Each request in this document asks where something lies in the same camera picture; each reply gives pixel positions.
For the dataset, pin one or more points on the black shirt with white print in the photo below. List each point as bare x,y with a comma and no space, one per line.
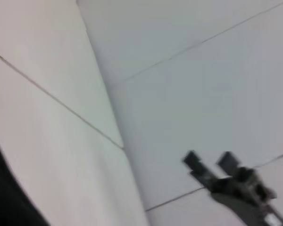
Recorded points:
7,188

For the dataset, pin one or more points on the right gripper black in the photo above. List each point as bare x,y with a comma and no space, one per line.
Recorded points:
247,195

